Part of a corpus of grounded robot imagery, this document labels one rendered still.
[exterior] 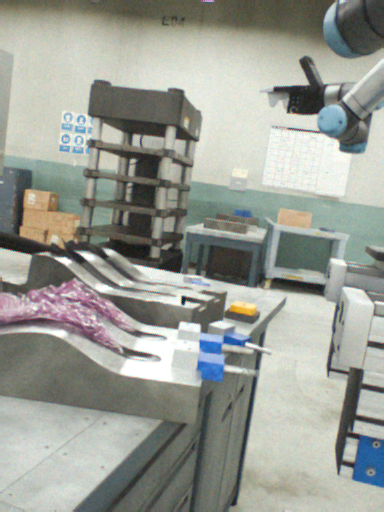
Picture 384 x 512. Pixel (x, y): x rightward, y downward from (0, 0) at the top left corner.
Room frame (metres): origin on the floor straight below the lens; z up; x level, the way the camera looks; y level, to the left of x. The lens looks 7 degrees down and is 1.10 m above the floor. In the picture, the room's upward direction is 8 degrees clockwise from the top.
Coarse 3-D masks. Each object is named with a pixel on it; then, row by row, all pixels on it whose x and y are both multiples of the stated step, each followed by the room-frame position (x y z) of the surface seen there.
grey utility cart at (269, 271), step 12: (276, 228) 6.56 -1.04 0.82; (288, 228) 6.56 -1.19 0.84; (276, 240) 6.58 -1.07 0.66; (336, 240) 6.58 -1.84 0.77; (276, 252) 6.59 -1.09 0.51; (264, 264) 7.02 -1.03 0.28; (264, 276) 6.98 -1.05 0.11; (276, 276) 6.57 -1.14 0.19; (288, 276) 6.56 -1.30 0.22; (300, 276) 6.55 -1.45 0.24; (312, 276) 6.54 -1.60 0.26; (324, 276) 7.03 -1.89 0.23; (264, 288) 6.58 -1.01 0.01; (324, 288) 6.97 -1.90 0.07
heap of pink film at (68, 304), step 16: (48, 288) 0.85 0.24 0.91; (64, 288) 0.83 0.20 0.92; (80, 288) 0.83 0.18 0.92; (0, 304) 0.74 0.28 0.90; (16, 304) 0.77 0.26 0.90; (32, 304) 0.75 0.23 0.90; (48, 304) 0.73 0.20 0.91; (64, 304) 0.72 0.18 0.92; (80, 304) 0.81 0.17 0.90; (96, 304) 0.82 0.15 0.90; (112, 304) 0.84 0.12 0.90; (0, 320) 0.70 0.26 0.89; (16, 320) 0.70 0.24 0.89; (32, 320) 0.70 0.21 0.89; (48, 320) 0.70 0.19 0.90; (64, 320) 0.70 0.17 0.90; (80, 320) 0.70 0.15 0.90; (96, 320) 0.73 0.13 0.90; (112, 320) 0.82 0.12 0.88; (96, 336) 0.71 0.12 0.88; (112, 336) 0.74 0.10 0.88
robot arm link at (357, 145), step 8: (368, 120) 1.41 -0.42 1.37; (360, 128) 1.37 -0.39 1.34; (368, 128) 1.42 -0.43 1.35; (360, 136) 1.39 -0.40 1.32; (344, 144) 1.42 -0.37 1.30; (352, 144) 1.41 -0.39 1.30; (360, 144) 1.40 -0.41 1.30; (344, 152) 1.45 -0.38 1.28; (352, 152) 1.43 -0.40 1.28; (360, 152) 1.41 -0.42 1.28
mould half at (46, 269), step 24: (48, 264) 1.04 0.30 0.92; (72, 264) 1.05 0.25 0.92; (96, 264) 1.13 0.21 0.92; (120, 264) 1.22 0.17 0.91; (24, 288) 1.06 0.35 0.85; (96, 288) 1.01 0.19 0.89; (144, 288) 1.09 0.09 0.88; (168, 288) 1.12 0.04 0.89; (192, 288) 1.15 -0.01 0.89; (216, 288) 1.19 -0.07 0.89; (144, 312) 0.97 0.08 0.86; (168, 312) 0.96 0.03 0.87; (192, 312) 0.94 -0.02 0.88; (216, 312) 1.12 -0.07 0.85
